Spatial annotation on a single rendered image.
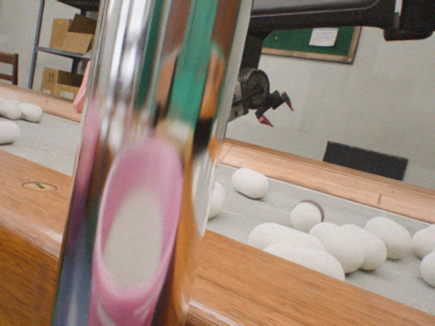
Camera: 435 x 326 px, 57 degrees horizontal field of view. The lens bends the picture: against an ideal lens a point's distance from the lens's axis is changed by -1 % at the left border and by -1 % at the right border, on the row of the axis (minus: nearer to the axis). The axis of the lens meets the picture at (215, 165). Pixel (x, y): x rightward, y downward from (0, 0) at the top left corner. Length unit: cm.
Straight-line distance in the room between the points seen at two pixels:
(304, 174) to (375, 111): 195
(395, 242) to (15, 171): 20
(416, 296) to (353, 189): 24
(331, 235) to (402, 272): 5
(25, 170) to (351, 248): 15
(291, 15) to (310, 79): 190
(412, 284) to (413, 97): 215
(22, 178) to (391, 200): 35
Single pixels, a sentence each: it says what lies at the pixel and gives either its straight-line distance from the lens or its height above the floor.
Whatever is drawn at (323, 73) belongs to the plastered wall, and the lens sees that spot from 252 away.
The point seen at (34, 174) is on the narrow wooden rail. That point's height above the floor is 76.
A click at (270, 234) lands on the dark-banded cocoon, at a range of 18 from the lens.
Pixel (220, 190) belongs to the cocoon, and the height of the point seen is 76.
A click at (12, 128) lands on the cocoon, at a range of 37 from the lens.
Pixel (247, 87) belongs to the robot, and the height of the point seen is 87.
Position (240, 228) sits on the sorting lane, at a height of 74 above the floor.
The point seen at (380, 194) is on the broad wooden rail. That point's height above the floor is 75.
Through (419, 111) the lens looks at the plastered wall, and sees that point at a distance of 235.
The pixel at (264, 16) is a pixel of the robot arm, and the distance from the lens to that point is 66.
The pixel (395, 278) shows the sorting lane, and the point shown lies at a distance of 23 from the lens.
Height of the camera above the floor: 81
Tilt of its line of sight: 8 degrees down
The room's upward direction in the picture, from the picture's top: 12 degrees clockwise
